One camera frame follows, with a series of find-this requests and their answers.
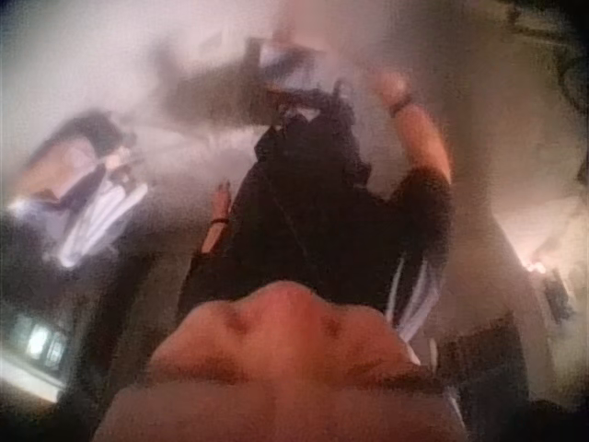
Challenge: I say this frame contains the person's right hand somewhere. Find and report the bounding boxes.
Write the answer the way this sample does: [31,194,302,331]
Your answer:
[371,68,411,108]

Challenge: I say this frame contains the person's left hand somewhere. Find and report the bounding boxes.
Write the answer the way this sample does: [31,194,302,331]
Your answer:
[210,182,233,222]

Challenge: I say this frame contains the open bag with clothes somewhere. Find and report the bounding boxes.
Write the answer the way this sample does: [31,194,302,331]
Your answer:
[6,109,153,271]

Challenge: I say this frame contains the dark cabinet with screen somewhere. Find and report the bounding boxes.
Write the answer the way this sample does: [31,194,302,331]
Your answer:
[0,220,139,401]

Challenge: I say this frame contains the small dark box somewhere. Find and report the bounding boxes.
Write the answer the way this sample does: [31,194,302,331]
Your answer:
[540,266,576,323]

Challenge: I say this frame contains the dark low furniture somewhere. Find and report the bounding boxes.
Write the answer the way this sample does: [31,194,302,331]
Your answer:
[436,310,535,401]

